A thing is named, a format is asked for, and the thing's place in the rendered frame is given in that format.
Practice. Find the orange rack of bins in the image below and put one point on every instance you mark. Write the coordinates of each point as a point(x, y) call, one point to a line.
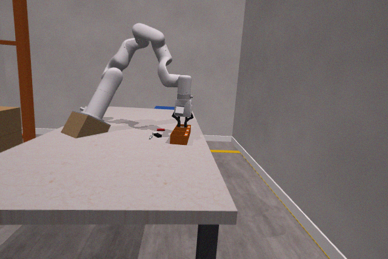
point(180, 135)

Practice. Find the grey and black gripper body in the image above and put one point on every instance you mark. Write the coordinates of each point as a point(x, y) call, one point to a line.
point(187, 103)

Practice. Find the black and white eraser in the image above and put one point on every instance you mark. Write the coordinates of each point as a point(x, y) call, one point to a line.
point(156, 134)

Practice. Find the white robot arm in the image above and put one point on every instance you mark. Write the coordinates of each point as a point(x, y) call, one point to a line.
point(112, 75)

